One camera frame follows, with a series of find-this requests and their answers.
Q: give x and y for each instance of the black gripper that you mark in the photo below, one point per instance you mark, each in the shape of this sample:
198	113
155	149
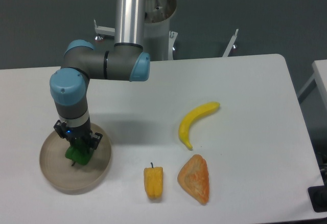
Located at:
83	133

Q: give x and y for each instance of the green toy bell pepper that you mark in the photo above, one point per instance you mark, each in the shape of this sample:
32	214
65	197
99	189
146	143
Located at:
75	154

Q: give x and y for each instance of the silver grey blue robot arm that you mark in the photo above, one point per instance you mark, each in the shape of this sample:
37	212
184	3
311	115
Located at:
127	62

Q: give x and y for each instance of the beige round plate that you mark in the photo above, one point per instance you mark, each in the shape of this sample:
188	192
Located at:
67	176

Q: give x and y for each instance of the yellow toy bell pepper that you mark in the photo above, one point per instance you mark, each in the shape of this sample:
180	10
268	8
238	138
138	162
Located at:
153	181

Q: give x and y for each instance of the yellow toy banana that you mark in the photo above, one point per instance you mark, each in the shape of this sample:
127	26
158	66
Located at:
193	116

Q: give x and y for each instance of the orange toy pastry triangle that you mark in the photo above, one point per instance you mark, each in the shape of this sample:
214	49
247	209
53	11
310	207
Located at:
194	179

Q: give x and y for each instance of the white side table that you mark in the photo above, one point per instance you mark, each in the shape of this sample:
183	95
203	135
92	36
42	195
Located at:
316	80

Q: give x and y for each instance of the black device at table edge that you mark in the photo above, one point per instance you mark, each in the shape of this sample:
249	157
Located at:
317	196

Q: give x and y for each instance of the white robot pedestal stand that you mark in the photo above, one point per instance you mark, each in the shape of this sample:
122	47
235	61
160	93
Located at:
159	40

